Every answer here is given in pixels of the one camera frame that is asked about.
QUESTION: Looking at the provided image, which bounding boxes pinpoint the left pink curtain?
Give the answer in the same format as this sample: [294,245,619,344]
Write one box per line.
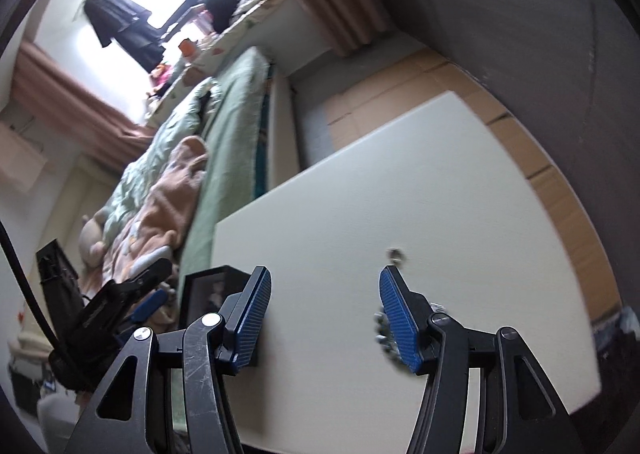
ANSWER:
[11,40,155,170]

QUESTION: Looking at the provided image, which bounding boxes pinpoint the white low table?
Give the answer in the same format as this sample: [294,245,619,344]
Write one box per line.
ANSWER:
[213,121,601,453]

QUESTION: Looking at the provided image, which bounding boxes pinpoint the patterned window seat cushion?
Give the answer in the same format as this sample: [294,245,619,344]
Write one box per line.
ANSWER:
[145,0,285,128]

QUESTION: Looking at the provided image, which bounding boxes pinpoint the beige towel on wall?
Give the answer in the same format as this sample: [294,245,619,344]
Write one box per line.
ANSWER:
[0,124,48,193]

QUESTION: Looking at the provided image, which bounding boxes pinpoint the beige plush bear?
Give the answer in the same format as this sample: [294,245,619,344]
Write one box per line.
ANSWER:
[78,208,108,269]

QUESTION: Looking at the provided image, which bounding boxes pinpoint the black open jewelry box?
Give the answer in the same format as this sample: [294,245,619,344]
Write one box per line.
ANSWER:
[178,263,252,368]

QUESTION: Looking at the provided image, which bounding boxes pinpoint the cream bed headboard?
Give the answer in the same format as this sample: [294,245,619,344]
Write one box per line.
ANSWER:
[36,154,120,273]

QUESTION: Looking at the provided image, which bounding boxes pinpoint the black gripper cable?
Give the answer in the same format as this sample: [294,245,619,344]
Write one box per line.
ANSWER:
[0,220,59,347]

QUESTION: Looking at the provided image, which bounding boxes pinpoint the silver metal chain bracelet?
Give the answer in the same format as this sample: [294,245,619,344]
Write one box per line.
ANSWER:
[373,302,446,365]

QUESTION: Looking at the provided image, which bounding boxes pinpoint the green bed sheet mattress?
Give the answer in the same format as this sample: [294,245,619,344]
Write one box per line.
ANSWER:
[169,46,274,435]

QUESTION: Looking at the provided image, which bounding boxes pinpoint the dark hanging clothes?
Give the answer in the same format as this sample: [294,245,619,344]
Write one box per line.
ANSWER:
[82,0,165,73]

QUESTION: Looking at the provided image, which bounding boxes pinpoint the light green quilt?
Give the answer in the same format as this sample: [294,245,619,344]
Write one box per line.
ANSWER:
[96,77,221,245]

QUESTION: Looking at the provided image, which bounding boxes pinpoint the pink fleece blanket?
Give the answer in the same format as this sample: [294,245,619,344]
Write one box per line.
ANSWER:
[77,135,210,330]

